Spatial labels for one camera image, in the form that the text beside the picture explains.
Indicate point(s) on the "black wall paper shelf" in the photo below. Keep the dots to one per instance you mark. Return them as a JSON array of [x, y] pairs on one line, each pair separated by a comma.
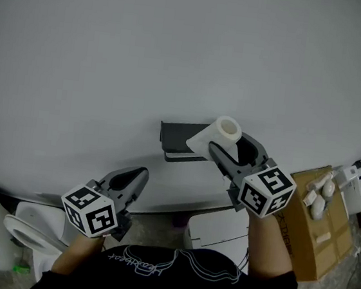
[[176, 140]]

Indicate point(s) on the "white toilet with open seat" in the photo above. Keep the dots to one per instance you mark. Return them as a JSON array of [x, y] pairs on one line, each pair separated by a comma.
[[41, 231]]

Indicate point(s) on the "person's left forearm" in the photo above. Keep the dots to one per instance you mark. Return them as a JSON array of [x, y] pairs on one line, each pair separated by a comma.
[[75, 253]]

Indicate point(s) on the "white toilet with closed lid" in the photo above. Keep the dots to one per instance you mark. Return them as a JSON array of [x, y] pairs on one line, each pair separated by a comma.
[[219, 232]]

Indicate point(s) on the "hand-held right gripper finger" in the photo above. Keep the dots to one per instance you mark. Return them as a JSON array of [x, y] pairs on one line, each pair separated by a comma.
[[225, 160], [254, 147]]

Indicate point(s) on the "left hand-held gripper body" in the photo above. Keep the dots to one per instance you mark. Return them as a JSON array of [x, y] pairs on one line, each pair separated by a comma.
[[90, 213]]

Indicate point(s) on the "large printed cardboard box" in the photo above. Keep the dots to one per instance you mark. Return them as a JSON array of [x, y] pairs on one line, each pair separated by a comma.
[[315, 243]]

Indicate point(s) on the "person's black printed t-shirt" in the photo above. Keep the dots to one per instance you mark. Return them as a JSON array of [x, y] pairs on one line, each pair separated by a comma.
[[177, 283]]

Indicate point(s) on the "green plastic bottle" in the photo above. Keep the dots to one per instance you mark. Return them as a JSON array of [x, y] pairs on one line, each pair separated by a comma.
[[21, 269]]

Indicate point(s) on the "person's right forearm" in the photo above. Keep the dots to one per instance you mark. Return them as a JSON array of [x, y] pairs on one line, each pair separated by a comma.
[[269, 244]]

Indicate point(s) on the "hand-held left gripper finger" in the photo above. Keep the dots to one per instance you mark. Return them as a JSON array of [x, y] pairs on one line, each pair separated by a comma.
[[138, 186], [125, 178]]

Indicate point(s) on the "white wrapped round part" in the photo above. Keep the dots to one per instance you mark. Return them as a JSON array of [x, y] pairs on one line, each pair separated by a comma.
[[318, 207], [328, 190]]

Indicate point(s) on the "beige wooden block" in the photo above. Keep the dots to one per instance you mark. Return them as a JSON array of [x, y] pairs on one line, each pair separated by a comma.
[[323, 237]]

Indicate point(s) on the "white toilet paper roll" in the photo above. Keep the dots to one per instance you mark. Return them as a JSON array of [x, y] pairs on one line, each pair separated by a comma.
[[220, 133]]

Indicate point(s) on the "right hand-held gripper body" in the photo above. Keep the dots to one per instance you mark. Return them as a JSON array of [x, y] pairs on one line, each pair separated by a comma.
[[267, 192]]

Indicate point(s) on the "white appliance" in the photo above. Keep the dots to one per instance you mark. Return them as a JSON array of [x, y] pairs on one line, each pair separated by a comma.
[[355, 189]]

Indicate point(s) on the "small white box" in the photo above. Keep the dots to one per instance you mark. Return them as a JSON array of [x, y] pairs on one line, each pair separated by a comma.
[[310, 199]]

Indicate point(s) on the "white wrapped tube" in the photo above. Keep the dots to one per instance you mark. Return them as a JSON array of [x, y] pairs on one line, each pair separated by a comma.
[[319, 181]]

